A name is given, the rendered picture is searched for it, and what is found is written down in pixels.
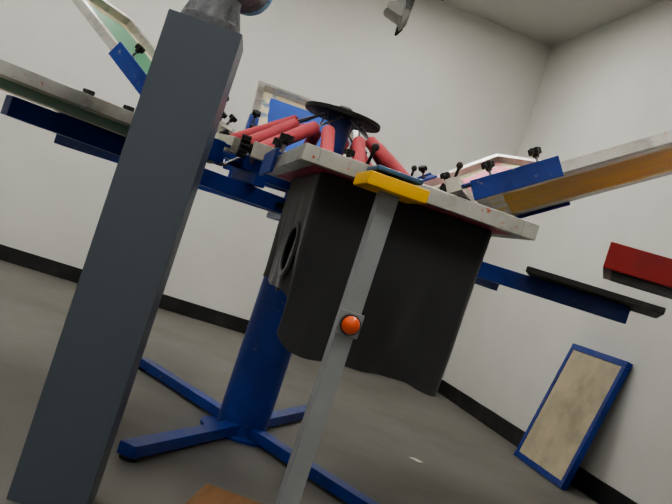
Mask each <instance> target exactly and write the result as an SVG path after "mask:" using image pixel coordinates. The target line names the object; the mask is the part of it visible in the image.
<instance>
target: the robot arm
mask: <svg viewBox="0 0 672 504"><path fill-rule="evenodd" d="M271 2H272V0H189V1H188V2H187V3H186V5H185V6H184V7H183V9H182V10H181V13H184V14H186V15H189V16H192V17H195V18H198V19H201V20H203V21H206V22H209V23H212V24H215V25H218V26H220V27H223V28H226V29H229V30H232V31H235V32H237V33H240V14H242V15H245V16H255V15H258V14H261V13H262V12H263V11H265V10H266V9H267V8H268V7H269V6H270V4H271ZM414 2H415V0H397V1H390V2H389V3H388V5H387V7H388V8H385V9H384V12H383V14H384V16H385V17H386V18H388V19H389V20H391V21H392V22H393V23H395V24H396V25H397V27H396V30H395V34H394V35H395V36H397V35H398V34H399V33H400V32H401V31H402V30H403V28H404V27H405V26H406V24H407V21H408V18H409V16H410V13H411V10H412V8H413V5H414Z"/></svg>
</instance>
